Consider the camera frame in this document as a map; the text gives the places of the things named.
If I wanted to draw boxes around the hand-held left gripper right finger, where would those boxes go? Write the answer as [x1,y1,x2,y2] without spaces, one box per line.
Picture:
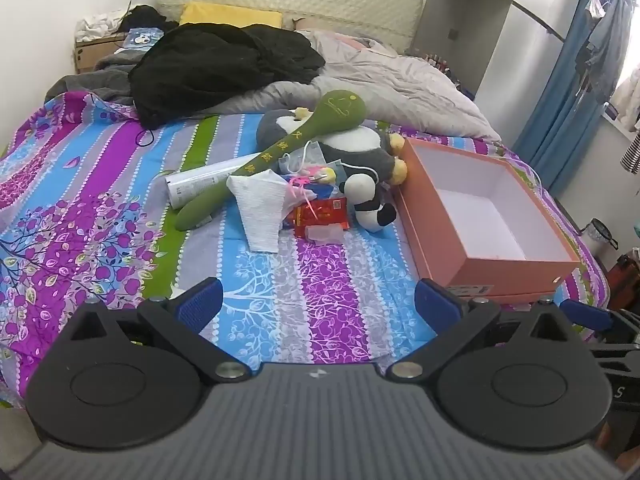
[385,279,573,381]

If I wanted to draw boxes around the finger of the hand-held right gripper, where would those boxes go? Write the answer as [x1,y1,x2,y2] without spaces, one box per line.
[559,299,640,345]

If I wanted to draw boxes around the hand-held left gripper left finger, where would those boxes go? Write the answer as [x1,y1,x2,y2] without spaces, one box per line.
[67,277,253,381]

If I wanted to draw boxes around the orange cardboard box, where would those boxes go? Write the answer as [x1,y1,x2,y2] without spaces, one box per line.
[395,137,582,306]

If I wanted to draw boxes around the red snack packet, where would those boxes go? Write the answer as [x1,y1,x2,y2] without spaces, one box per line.
[292,197,353,238]

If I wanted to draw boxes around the blue face mask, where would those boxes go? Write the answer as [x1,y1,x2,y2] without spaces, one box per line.
[300,157,381,201]

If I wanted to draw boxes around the red container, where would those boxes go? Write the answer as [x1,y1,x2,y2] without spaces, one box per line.
[612,255,640,306]

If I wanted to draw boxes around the white paper towel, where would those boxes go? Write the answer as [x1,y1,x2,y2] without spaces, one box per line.
[226,169,296,253]

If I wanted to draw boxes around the white tube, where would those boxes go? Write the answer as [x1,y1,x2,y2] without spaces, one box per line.
[165,159,261,209]

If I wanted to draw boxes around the small panda plush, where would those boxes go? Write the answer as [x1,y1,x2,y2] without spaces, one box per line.
[339,172,398,233]

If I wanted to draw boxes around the clear plastic wrapper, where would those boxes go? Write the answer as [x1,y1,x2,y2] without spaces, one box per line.
[306,224,346,243]

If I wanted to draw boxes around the pink ribbon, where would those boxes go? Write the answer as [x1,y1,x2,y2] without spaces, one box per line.
[285,175,321,221]

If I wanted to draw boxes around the striped garment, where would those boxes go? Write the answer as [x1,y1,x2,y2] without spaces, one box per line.
[620,132,640,176]

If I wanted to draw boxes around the wrapped face mask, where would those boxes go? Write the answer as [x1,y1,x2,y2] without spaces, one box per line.
[277,141,326,176]

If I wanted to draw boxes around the grey penguin plush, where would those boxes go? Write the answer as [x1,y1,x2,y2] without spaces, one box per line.
[256,107,408,183]

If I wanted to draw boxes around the colourful striped bedsheet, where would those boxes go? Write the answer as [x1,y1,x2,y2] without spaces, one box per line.
[0,90,611,408]

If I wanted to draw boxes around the blue curtain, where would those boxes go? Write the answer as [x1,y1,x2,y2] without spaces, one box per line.
[512,0,633,188]

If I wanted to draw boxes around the green plush stick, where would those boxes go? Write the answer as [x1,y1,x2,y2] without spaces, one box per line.
[174,89,367,232]

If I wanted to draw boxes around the hanging white garment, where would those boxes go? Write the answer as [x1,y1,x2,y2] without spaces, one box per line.
[612,67,640,133]

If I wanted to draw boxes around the light grey duvet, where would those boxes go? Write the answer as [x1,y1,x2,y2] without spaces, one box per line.
[215,29,502,142]

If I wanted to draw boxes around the black clothing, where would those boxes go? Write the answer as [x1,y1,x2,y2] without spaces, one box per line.
[128,22,327,130]

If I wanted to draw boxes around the row of small bottles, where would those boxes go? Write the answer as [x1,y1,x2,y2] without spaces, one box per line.
[422,50,463,81]

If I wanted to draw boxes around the dark grey blanket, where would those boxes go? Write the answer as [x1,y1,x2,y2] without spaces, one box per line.
[45,52,146,103]

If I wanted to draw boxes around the hanging dark garment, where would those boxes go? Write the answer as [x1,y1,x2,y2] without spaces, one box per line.
[575,0,633,106]

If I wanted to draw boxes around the brown cardboard box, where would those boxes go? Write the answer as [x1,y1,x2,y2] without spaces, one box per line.
[74,35,132,75]

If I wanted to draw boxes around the blue panda print item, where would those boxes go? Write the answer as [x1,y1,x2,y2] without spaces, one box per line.
[122,27,166,50]

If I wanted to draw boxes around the yellow pillow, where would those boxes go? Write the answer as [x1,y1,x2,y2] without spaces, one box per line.
[179,2,283,28]

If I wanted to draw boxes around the small black cloth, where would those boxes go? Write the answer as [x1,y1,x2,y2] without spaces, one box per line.
[120,5,180,33]

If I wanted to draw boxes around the crumpled white cloth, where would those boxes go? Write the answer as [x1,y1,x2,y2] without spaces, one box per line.
[76,10,126,43]

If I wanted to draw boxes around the tan pillow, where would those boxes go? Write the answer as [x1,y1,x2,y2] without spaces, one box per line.
[292,16,351,33]

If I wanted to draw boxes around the grey cabinet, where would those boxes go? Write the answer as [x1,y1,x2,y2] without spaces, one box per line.
[410,0,526,101]

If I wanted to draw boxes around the wire trash bin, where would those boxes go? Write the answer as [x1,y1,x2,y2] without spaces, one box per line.
[582,217,619,256]

